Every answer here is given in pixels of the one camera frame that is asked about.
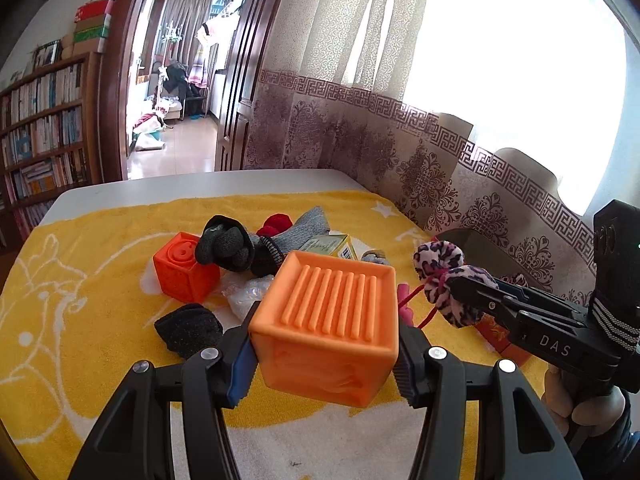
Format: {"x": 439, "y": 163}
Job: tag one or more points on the dark jacket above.
{"x": 179, "y": 80}

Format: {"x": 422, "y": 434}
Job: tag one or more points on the coat rack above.
{"x": 161, "y": 80}

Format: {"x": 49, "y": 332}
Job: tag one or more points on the red gift box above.
{"x": 95, "y": 10}

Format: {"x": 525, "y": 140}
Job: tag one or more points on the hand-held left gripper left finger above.
{"x": 242, "y": 375}

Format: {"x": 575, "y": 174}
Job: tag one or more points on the person's right hand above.
{"x": 557, "y": 390}

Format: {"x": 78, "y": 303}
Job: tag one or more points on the small grey fabric item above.
{"x": 375, "y": 258}

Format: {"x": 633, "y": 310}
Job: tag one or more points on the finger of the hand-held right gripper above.
{"x": 525, "y": 296}
{"x": 480, "y": 295}

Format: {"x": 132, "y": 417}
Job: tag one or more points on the clear plastic bag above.
{"x": 247, "y": 300}

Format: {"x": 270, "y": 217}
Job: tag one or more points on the hanging striped clothes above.
{"x": 205, "y": 55}

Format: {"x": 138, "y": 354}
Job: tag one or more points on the pink small item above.
{"x": 405, "y": 307}

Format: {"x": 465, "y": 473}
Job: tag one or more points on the leopard print scrunchie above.
{"x": 440, "y": 260}

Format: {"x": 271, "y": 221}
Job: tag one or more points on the light orange rubber cube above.
{"x": 325, "y": 310}

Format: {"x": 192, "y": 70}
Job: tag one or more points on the wooden door frame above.
{"x": 112, "y": 85}

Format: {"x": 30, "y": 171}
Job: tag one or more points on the small yellow carton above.
{"x": 330, "y": 247}

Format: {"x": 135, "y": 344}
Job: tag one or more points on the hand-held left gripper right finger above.
{"x": 402, "y": 375}

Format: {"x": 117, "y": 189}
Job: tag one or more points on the grey black-coated work glove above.
{"x": 222, "y": 247}
{"x": 307, "y": 227}

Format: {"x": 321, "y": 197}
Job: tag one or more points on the patterned beige curtain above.
{"x": 375, "y": 110}

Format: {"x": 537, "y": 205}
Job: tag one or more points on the yellow white towel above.
{"x": 100, "y": 285}

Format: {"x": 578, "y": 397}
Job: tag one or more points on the red-orange rubber cube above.
{"x": 182, "y": 270}

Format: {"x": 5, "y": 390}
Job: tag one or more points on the person's right forearm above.
{"x": 610, "y": 447}

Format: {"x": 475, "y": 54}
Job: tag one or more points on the red fabric ball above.
{"x": 275, "y": 222}

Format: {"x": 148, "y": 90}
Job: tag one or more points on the brown cardboard box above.
{"x": 67, "y": 45}

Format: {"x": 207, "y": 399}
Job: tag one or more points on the rows of books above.
{"x": 45, "y": 135}

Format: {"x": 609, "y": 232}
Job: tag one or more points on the dark wooden door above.
{"x": 240, "y": 85}

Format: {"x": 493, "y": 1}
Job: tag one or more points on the green gift box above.
{"x": 91, "y": 34}

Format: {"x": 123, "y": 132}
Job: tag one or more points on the red cardboard box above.
{"x": 500, "y": 341}

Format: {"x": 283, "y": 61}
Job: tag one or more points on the white plastic bag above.
{"x": 147, "y": 141}

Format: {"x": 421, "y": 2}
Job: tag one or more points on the black chair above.
{"x": 196, "y": 100}

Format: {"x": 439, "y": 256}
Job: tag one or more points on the framed photo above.
{"x": 46, "y": 55}

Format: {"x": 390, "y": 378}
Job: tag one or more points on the wooden bookshelf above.
{"x": 92, "y": 110}

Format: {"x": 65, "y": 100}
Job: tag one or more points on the black sock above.
{"x": 187, "y": 330}

